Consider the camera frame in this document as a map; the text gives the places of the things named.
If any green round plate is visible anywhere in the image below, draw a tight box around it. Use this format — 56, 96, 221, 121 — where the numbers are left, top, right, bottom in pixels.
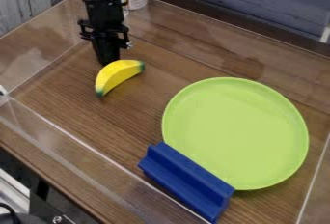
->
163, 77, 310, 190

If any yellow toy banana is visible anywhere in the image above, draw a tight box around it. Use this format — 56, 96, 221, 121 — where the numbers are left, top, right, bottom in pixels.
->
95, 60, 145, 98

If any blue plastic block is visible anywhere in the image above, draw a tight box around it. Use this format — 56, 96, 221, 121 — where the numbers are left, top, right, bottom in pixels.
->
138, 142, 236, 224

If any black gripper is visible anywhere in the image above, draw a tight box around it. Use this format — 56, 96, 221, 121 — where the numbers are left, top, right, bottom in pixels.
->
79, 0, 131, 65

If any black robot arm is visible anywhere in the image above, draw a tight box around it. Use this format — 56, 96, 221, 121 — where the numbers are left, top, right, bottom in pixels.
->
78, 0, 130, 66

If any black cable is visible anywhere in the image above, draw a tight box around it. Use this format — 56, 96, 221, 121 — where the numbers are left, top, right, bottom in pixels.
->
0, 202, 20, 224

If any clear acrylic enclosure wall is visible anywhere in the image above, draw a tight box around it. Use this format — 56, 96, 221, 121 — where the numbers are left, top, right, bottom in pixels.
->
0, 0, 330, 224

